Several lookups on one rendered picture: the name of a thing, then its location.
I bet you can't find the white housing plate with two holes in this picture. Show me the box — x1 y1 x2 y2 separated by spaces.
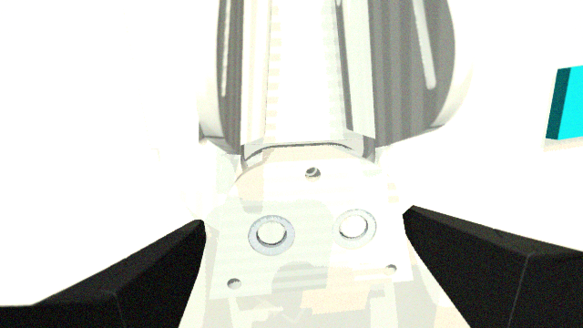
209 151 414 300

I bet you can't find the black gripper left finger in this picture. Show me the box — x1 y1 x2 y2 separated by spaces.
0 220 207 328

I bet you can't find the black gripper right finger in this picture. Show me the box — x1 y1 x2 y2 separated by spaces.
402 205 583 328

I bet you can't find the cyan flat plate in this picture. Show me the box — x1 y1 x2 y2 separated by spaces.
546 66 583 140

